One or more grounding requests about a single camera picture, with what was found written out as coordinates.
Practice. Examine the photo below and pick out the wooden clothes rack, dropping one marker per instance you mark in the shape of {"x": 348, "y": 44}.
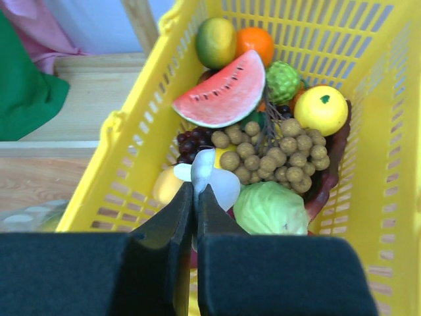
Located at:
{"x": 98, "y": 85}

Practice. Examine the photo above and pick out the dark red chili toy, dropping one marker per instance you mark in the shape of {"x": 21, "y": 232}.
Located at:
{"x": 323, "y": 181}

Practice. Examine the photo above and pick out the yellow plastic basket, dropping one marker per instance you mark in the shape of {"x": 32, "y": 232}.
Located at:
{"x": 368, "y": 50}

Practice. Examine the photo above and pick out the pink shirt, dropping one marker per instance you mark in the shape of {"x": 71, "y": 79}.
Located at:
{"x": 40, "y": 33}

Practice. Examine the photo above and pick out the green tank top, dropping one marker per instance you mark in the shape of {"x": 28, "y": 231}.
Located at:
{"x": 29, "y": 97}

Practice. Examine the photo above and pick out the small yellow pumpkin toy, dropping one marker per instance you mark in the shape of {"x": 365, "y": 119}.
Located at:
{"x": 166, "y": 186}

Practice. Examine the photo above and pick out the orange tangerine toy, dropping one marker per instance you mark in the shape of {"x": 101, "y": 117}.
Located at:
{"x": 258, "y": 39}

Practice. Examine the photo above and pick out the clear polka dot zip bag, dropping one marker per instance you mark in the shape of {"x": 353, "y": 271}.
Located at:
{"x": 37, "y": 218}

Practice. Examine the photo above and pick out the yellow lemon toy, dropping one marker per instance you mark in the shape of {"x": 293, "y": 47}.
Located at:
{"x": 322, "y": 108}

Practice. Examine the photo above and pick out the green cabbage toy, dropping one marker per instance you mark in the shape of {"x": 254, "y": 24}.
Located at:
{"x": 270, "y": 208}

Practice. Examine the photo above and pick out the dark purple grape bunch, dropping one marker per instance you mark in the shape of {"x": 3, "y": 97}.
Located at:
{"x": 191, "y": 142}

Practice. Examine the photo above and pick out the green custard apple toy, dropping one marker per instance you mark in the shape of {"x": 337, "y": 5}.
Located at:
{"x": 283, "y": 82}

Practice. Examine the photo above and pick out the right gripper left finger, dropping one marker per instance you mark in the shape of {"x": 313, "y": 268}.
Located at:
{"x": 143, "y": 272}

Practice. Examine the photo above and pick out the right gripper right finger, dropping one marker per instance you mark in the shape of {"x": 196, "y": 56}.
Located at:
{"x": 243, "y": 274}

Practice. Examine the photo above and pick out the white garlic toy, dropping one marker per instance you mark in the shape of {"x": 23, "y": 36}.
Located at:
{"x": 225, "y": 184}

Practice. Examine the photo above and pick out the green orange mango toy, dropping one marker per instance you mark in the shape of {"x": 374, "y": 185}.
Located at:
{"x": 215, "y": 43}

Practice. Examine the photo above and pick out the watermelon slice toy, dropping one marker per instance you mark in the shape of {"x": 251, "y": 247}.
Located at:
{"x": 226, "y": 97}

